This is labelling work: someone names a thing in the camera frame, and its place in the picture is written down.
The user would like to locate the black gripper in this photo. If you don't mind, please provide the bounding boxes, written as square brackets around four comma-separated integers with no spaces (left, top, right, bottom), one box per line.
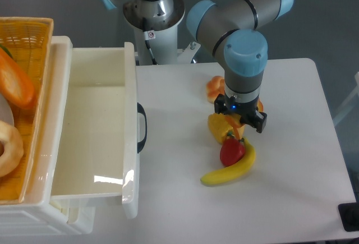
[214,94,267,133]

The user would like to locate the yellow bread slice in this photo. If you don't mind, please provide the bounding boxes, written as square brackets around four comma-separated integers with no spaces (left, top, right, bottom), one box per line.
[208,113,245,145]

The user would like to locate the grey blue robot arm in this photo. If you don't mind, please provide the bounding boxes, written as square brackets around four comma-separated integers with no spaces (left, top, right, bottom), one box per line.
[102,0,294,132]

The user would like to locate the braided bread roll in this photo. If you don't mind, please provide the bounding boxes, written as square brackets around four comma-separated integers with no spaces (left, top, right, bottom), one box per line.
[206,76,224,104]

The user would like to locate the open white upper drawer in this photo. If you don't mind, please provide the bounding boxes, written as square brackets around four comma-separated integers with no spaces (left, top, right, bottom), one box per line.
[51,42,140,219]

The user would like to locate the orange long bread loaf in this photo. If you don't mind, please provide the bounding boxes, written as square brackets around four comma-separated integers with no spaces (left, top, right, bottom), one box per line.
[1,48,37,109]

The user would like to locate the orange croissant under gripper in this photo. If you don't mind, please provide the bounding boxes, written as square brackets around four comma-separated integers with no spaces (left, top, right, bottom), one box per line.
[257,98,264,112]

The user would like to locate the red bell pepper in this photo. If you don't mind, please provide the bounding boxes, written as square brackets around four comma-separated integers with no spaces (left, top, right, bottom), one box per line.
[220,138,246,167]

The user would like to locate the yellow banana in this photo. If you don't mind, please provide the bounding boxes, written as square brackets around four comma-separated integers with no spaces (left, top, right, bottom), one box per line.
[200,137,256,186]

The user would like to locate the black device at edge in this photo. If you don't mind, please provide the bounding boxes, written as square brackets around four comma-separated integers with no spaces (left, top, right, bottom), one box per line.
[338,202,358,232]

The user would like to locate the yellow woven basket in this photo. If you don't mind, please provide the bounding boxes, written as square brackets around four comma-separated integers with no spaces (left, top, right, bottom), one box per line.
[1,17,54,205]

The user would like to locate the white plate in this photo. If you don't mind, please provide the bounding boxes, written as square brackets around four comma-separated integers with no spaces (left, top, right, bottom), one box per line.
[0,94,14,126]

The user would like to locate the black drawer handle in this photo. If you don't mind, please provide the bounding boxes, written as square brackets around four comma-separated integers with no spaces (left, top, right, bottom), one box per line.
[137,103,148,153]

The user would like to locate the black cable on pedestal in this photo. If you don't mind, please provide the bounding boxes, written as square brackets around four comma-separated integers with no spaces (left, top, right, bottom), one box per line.
[142,17,158,66]

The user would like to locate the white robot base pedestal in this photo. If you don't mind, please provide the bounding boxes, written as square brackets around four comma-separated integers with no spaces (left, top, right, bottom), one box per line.
[123,0,201,66]

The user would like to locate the beige ring bagel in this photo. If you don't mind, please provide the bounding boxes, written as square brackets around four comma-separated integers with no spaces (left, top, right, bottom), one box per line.
[1,121,24,177]

